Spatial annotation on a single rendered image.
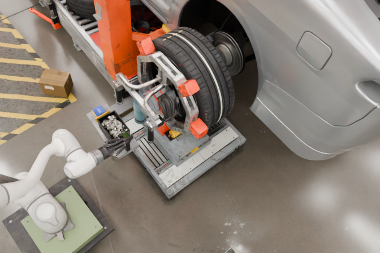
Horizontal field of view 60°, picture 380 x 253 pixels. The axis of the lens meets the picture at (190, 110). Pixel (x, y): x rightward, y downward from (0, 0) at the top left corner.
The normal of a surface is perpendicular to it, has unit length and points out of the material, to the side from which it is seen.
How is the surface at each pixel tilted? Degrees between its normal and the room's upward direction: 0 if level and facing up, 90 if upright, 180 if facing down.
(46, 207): 10
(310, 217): 0
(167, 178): 0
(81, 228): 4
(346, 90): 90
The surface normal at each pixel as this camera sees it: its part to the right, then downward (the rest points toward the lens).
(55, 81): 0.11, -0.54
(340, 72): -0.77, 0.49
